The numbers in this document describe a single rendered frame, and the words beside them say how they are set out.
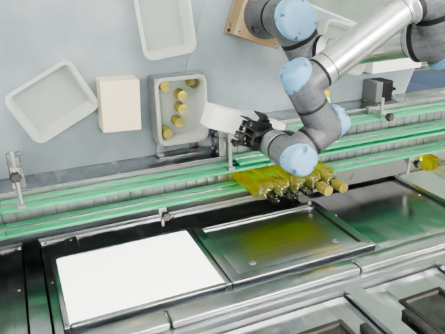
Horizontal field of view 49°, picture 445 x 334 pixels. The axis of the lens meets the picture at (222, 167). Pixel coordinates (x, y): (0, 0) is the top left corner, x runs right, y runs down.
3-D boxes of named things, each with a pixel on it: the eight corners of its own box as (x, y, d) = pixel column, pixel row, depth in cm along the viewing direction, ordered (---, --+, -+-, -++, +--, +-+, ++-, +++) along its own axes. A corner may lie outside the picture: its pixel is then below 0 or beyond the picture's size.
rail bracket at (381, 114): (362, 113, 184) (387, 122, 173) (364, 93, 181) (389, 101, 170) (371, 112, 186) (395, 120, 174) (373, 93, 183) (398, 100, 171)
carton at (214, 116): (206, 101, 138) (214, 107, 133) (275, 119, 150) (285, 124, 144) (200, 122, 140) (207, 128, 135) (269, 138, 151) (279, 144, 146)
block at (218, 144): (210, 151, 171) (217, 158, 165) (208, 125, 167) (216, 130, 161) (219, 150, 172) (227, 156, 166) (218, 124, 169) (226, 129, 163)
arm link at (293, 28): (285, -12, 149) (308, -11, 137) (304, 26, 155) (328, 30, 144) (255, 10, 148) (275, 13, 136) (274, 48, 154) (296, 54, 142)
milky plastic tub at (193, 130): (152, 140, 167) (159, 147, 160) (147, 74, 159) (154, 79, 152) (200, 132, 174) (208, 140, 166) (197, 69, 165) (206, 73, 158)
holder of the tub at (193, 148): (153, 154, 170) (159, 161, 163) (147, 75, 160) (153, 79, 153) (200, 146, 176) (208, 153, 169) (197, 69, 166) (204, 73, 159)
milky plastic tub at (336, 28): (314, 15, 178) (328, 16, 170) (361, 28, 188) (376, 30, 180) (301, 63, 183) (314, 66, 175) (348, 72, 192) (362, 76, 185)
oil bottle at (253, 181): (232, 179, 171) (260, 203, 152) (232, 164, 168) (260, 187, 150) (247, 176, 173) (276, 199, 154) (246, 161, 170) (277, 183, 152)
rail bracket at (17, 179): (11, 186, 151) (12, 217, 132) (0, 134, 145) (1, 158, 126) (28, 183, 153) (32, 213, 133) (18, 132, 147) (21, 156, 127)
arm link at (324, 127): (340, 93, 109) (302, 123, 108) (358, 132, 115) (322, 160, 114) (320, 87, 116) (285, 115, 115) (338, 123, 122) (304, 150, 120)
